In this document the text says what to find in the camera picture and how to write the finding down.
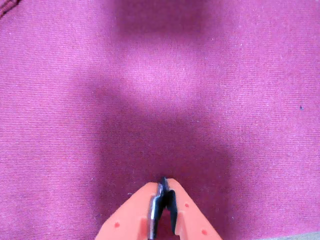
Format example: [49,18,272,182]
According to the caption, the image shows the maroon cloth trousers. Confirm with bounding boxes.
[0,0,320,240]

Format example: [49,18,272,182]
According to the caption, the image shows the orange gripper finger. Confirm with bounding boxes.
[161,176,223,240]
[96,181,166,240]

